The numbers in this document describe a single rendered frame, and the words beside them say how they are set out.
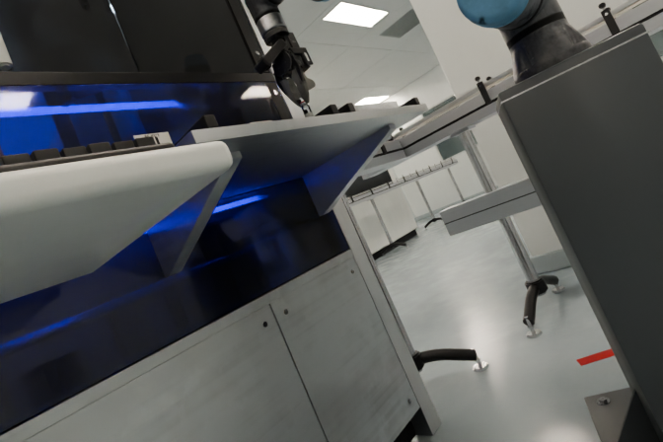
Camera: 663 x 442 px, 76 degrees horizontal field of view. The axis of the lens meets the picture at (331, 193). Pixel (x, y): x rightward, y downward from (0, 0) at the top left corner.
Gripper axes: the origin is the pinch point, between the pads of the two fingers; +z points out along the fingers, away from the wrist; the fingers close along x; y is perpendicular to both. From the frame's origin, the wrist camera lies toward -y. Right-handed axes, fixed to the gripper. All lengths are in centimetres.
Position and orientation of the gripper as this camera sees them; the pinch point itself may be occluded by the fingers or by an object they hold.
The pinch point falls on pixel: (301, 101)
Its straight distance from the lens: 115.3
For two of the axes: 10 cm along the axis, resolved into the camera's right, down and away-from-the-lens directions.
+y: 6.3, -2.4, 7.4
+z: 4.2, 9.0, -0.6
